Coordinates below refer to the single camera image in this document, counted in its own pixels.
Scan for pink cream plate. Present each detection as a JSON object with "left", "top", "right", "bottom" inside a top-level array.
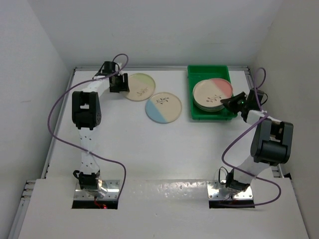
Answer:
[
  {"left": 195, "top": 104, "right": 225, "bottom": 113},
  {"left": 192, "top": 78, "right": 233, "bottom": 109}
]

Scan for blue cream plate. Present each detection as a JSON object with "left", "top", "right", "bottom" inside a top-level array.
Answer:
[
  {"left": 145, "top": 92, "right": 182, "bottom": 124},
  {"left": 193, "top": 102, "right": 225, "bottom": 111}
]

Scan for pink cream plate front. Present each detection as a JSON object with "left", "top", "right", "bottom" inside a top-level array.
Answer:
[{"left": 195, "top": 104, "right": 225, "bottom": 113}]

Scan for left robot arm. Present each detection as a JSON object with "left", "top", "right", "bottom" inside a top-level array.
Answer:
[{"left": 72, "top": 61, "right": 130, "bottom": 199}]

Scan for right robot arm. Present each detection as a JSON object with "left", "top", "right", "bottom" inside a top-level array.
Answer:
[{"left": 221, "top": 88, "right": 294, "bottom": 193}]

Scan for green plastic bin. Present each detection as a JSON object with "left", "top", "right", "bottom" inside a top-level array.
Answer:
[{"left": 187, "top": 65, "right": 237, "bottom": 121}]

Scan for green cream plate rear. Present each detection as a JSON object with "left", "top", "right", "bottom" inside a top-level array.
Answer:
[{"left": 122, "top": 73, "right": 156, "bottom": 102}]

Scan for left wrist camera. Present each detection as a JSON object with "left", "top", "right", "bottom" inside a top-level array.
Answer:
[{"left": 116, "top": 62, "right": 124, "bottom": 75}]

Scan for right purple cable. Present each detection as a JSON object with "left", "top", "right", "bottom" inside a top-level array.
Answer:
[{"left": 221, "top": 67, "right": 282, "bottom": 207}]

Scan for purple cable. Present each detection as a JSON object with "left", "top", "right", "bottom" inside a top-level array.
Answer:
[
  {"left": 47, "top": 53, "right": 130, "bottom": 199},
  {"left": 221, "top": 67, "right": 282, "bottom": 207}
]

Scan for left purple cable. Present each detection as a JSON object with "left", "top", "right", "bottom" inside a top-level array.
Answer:
[{"left": 47, "top": 53, "right": 130, "bottom": 199}]

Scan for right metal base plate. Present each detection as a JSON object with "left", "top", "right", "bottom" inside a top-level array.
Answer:
[{"left": 206, "top": 180, "right": 253, "bottom": 202}]

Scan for metal base plate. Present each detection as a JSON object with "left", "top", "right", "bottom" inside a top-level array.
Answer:
[
  {"left": 206, "top": 180, "right": 253, "bottom": 202},
  {"left": 73, "top": 179, "right": 120, "bottom": 201}
]

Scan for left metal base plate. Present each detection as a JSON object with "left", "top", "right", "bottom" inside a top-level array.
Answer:
[{"left": 73, "top": 179, "right": 120, "bottom": 201}]

